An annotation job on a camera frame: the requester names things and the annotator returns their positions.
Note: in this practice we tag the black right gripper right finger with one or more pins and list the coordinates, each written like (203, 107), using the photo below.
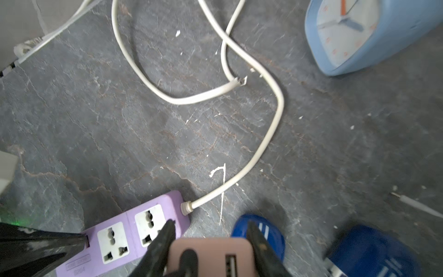
(267, 263)

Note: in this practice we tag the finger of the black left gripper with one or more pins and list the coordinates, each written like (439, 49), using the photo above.
(27, 252)

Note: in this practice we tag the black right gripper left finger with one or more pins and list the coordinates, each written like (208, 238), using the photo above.
(153, 263)

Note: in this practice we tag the purple power strip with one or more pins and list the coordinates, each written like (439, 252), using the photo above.
(125, 237)

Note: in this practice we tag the pink USB charger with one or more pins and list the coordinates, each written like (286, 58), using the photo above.
(211, 257)

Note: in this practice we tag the blue shaver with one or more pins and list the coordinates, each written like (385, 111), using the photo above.
(270, 232)
(367, 252)

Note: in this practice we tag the blue shaver on table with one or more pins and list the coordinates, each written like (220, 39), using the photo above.
(270, 232)

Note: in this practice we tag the light blue alarm clock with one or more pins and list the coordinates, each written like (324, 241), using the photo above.
(347, 36)

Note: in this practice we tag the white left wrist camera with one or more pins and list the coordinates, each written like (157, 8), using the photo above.
(8, 163)

